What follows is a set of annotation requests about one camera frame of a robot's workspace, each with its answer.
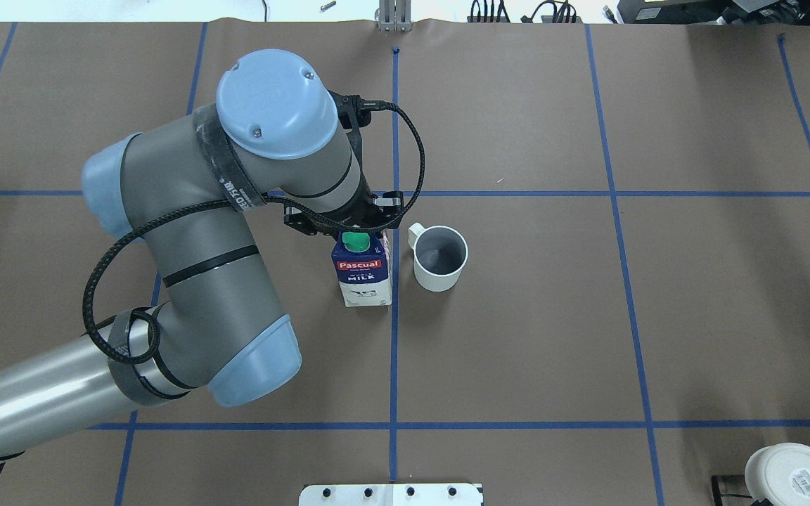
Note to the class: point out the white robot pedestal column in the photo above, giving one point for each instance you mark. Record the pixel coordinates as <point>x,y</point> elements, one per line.
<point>393,494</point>

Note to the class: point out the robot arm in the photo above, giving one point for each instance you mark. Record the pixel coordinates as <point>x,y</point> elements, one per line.
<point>183,299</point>

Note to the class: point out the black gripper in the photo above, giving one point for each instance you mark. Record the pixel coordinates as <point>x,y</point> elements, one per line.
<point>361,216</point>

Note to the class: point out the black power strip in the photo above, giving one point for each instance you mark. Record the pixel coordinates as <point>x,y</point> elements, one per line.
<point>525,12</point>

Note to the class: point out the blue white milk carton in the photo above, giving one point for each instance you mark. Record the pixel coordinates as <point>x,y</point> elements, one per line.
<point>362,263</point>

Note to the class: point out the white mug grey inside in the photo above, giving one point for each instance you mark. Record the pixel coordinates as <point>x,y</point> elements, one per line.
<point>439,256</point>

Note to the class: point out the black laptop computer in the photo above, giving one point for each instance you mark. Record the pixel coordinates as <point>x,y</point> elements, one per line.
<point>743,13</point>

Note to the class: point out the aluminium frame post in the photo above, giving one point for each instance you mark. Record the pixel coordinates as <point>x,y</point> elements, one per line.
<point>394,16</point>

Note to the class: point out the white cup on rack lower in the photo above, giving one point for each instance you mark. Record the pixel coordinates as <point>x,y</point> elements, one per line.
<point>780,474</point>

